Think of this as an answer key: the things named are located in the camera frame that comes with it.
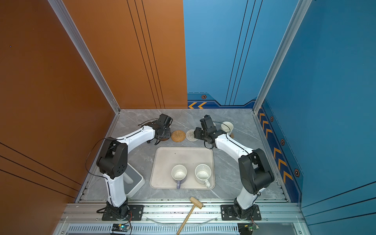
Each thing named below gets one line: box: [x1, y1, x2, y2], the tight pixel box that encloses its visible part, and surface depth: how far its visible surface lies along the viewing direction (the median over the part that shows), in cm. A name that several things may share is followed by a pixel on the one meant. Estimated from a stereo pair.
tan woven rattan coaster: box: [170, 129, 186, 143], surface depth 105 cm
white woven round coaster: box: [185, 129, 199, 142], surface depth 105 cm
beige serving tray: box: [149, 146, 216, 190], surface depth 93 cm
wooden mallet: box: [176, 196, 204, 235], surface depth 74 cm
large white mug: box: [194, 164, 212, 189], surface depth 82 cm
